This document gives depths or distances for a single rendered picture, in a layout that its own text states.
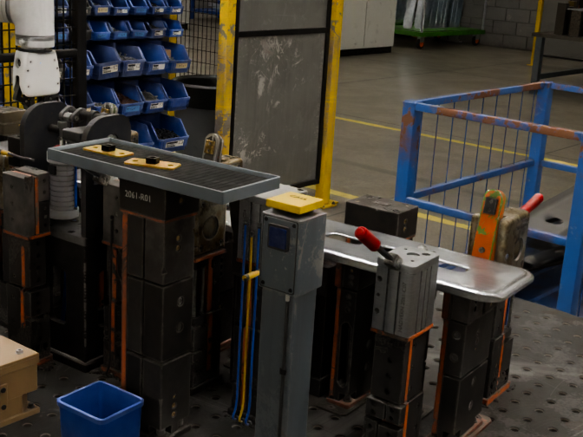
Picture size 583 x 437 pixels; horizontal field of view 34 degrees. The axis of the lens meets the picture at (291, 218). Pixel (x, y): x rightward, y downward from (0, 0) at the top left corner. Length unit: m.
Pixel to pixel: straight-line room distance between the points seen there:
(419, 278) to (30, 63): 1.09
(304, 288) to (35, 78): 1.03
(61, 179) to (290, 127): 3.61
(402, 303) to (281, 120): 3.91
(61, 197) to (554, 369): 1.05
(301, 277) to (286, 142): 4.04
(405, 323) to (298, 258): 0.22
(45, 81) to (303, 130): 3.37
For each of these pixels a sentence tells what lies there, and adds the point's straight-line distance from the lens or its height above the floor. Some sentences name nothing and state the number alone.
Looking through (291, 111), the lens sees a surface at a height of 0.60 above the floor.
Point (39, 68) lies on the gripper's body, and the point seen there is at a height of 1.21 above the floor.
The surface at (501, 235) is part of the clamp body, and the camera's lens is 1.70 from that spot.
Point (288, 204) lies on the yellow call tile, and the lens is 1.30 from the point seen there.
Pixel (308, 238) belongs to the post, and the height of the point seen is 1.11.
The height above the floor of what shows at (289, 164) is 0.29.
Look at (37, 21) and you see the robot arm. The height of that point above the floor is 1.31.
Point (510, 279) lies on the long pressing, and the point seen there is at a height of 1.00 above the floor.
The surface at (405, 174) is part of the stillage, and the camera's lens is 3.75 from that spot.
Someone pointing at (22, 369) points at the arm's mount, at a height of 0.79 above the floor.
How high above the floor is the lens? 1.50
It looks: 16 degrees down
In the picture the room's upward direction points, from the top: 4 degrees clockwise
